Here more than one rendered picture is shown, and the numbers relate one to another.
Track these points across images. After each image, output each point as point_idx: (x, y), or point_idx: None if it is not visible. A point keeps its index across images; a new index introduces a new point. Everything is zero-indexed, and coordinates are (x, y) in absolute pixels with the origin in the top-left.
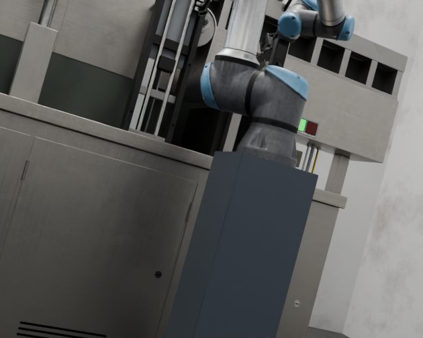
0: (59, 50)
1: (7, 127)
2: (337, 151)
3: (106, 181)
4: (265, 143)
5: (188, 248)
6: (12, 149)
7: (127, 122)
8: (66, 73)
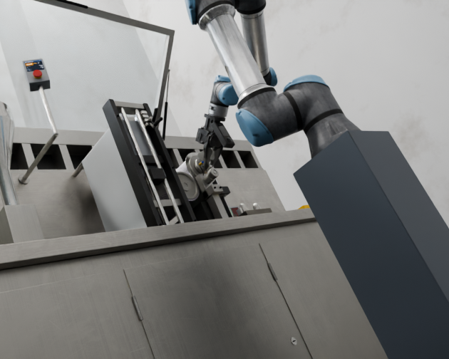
0: None
1: (93, 273)
2: None
3: (204, 279)
4: (342, 127)
5: (338, 262)
6: (112, 293)
7: None
8: None
